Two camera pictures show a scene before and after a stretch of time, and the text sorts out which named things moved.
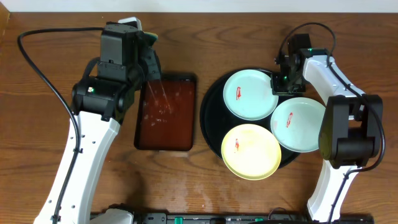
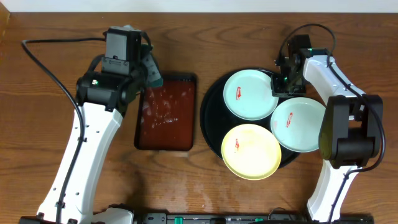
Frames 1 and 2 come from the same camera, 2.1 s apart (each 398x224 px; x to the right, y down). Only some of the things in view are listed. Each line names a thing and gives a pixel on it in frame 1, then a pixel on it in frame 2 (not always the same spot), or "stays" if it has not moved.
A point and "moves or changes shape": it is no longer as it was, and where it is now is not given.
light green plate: x=296 y=123 stays
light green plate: x=248 y=94 stays
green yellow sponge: x=153 y=36 moves or changes shape
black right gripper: x=277 y=88 stays
